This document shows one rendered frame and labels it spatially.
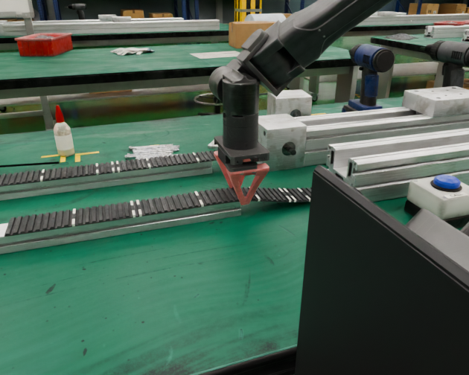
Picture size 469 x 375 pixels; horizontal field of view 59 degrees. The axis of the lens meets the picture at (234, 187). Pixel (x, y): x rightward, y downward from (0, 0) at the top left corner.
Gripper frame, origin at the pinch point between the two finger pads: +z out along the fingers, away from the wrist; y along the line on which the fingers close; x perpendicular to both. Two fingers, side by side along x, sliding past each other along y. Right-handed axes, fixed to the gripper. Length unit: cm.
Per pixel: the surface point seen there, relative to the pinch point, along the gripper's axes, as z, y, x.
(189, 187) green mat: 3.3, 11.5, 6.6
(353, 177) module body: -2.4, -4.7, -19.5
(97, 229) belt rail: 1.9, -1.3, 24.2
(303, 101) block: -4.9, 36.7, -30.2
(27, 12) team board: -15, 281, 61
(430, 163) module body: -2.7, -4.2, -36.3
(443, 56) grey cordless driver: -15, 37, -73
